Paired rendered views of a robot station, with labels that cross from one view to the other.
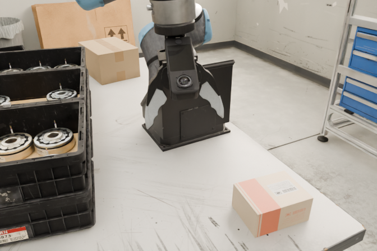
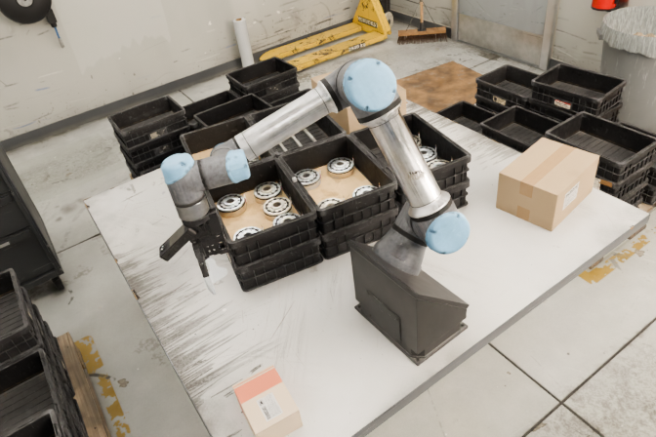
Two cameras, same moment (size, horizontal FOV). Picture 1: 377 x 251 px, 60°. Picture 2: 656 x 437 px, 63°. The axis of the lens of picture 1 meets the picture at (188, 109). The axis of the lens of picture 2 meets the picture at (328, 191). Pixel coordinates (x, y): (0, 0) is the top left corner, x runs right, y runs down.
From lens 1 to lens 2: 148 cm
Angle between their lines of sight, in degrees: 72
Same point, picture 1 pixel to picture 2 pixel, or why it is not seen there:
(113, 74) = (512, 205)
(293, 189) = (266, 416)
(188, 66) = (171, 243)
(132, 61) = (543, 206)
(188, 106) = (373, 293)
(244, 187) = (267, 374)
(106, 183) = (297, 282)
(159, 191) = (290, 321)
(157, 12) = not seen: hidden behind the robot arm
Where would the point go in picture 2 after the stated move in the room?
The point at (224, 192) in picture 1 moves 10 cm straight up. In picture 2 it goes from (295, 372) to (290, 350)
